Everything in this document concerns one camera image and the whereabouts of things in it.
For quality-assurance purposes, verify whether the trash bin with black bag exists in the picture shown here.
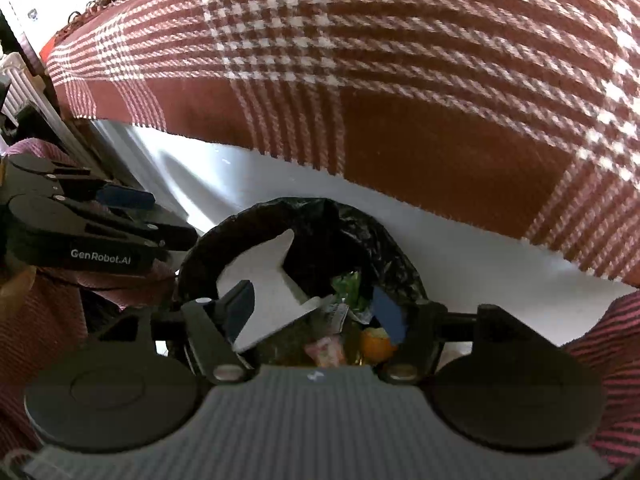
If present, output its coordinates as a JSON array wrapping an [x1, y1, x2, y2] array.
[[175, 197, 431, 366]]

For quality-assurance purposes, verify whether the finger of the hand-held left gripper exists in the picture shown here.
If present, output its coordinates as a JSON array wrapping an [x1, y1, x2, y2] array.
[[50, 162, 156, 211], [65, 199, 199, 252]]

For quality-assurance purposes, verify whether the white cardboard piece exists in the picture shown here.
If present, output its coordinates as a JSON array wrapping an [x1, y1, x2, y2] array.
[[216, 229, 323, 353]]

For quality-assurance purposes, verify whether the white printed wrapper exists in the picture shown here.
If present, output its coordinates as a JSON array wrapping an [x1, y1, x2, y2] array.
[[317, 300, 351, 333]]

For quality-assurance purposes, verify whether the red plaid tablecloth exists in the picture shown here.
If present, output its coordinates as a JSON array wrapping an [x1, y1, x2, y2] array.
[[42, 0, 640, 288]]

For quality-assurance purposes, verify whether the pink candy wrapper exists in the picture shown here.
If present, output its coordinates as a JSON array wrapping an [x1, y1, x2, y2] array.
[[304, 336, 347, 366]]

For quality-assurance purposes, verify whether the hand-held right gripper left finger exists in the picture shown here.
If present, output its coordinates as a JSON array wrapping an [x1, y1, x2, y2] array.
[[90, 280, 256, 386]]

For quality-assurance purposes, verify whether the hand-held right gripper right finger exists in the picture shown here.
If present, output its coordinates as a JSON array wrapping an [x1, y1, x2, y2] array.
[[372, 287, 573, 386]]

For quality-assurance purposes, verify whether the orange peel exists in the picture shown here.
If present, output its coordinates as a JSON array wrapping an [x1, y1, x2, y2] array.
[[360, 327, 398, 363]]

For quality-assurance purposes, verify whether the green plastic wrapper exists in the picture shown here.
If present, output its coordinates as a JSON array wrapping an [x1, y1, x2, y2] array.
[[331, 271, 363, 308]]

